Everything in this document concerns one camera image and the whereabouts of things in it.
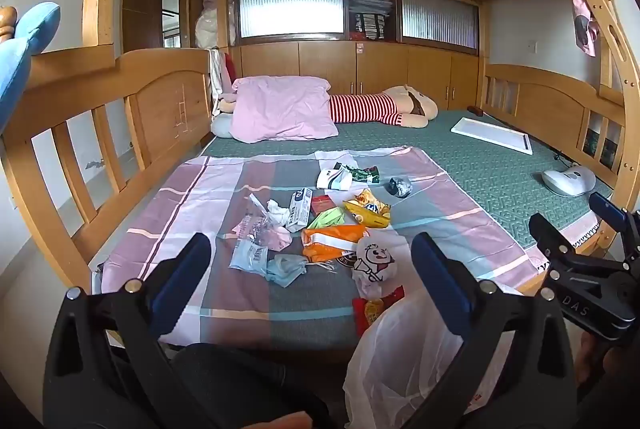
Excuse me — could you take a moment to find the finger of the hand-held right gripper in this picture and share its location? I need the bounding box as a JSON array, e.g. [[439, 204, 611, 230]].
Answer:
[[528, 212, 592, 271], [588, 192, 640, 261]]

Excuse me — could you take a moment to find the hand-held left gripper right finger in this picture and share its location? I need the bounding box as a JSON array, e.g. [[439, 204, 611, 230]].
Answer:
[[400, 231, 583, 429]]

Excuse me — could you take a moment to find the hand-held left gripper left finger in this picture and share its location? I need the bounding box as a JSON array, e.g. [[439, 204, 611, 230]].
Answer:
[[42, 232, 236, 429]]

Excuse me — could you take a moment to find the white plastic bag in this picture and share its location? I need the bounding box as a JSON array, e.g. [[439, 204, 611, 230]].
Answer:
[[344, 286, 531, 429]]

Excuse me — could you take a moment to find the red cardboard box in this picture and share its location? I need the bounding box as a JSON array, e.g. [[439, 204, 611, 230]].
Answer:
[[310, 195, 335, 217]]

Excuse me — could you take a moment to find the person's right hand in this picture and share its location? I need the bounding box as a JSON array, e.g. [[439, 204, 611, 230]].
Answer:
[[574, 334, 623, 387]]

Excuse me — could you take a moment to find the white massage device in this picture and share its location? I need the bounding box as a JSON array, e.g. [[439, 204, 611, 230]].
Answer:
[[541, 165, 597, 197]]

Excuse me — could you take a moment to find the pink grey checked sheet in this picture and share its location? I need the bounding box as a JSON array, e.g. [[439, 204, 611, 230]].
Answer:
[[92, 146, 548, 352]]

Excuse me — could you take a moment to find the light blue packet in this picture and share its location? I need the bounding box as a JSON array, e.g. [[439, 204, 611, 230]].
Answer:
[[229, 240, 271, 277]]

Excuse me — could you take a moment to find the white cartoon snack packet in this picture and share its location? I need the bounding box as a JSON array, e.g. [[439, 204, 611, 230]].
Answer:
[[351, 236, 398, 300]]

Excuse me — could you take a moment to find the red snack packet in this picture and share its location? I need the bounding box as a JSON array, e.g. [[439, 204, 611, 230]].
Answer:
[[351, 285, 405, 329]]

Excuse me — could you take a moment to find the clear plastic wrapper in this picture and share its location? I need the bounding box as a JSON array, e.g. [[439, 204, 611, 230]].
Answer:
[[232, 196, 292, 252]]

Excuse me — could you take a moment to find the green bed mat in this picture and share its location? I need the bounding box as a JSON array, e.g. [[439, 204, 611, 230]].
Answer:
[[200, 109, 613, 255]]

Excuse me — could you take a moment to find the dark crumpled wrapper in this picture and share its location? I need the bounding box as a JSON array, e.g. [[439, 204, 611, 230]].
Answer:
[[388, 176, 413, 198]]

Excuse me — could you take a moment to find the yellow snack packet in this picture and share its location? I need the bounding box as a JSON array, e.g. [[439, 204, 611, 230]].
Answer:
[[343, 189, 391, 228]]

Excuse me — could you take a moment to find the blue face mask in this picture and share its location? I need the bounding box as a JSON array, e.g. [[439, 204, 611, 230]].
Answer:
[[265, 254, 308, 288]]

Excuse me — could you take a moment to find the crumpled white tissue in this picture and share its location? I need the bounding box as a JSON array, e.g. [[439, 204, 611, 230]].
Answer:
[[265, 200, 291, 226]]

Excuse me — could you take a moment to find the wooden bed footboard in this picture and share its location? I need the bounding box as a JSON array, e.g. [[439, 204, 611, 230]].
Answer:
[[479, 64, 626, 190]]

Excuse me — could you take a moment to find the orange white snack packet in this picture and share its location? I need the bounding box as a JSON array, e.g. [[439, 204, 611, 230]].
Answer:
[[301, 224, 370, 262]]

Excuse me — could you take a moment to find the white board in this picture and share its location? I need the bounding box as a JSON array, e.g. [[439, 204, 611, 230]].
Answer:
[[450, 118, 532, 157]]

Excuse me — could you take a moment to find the green snack packet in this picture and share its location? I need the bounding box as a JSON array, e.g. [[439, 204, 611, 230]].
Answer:
[[334, 162, 381, 184]]

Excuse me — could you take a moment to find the green paper wrapper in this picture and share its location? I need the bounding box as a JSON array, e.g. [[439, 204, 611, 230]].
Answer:
[[306, 207, 347, 230]]

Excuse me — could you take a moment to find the white blue toothpaste box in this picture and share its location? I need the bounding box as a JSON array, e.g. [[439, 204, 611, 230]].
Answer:
[[285, 187, 314, 232]]

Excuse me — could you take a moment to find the white tissue packet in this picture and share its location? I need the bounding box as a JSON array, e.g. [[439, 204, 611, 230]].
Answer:
[[316, 166, 355, 190]]

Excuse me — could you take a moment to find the plush toy with striped shirt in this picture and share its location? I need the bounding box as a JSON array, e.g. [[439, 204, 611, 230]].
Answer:
[[216, 85, 439, 128]]

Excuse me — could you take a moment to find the wooden bed headboard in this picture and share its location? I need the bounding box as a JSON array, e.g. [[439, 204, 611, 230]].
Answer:
[[0, 48, 221, 297]]

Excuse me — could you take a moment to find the pink hanging cloth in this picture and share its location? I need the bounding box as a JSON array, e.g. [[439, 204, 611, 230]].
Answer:
[[569, 0, 601, 58]]

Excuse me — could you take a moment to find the pink pillow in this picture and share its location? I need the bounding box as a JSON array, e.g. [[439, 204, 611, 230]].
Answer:
[[231, 76, 341, 144]]

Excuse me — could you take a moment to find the wooden bunk ladder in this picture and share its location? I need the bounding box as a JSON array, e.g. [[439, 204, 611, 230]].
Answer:
[[545, 0, 640, 210]]

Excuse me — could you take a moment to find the blue plush toy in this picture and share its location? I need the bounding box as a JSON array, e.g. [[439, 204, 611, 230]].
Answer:
[[0, 2, 62, 134]]

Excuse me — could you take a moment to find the wooden wall cabinet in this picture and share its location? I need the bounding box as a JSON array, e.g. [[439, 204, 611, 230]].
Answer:
[[227, 0, 481, 112]]

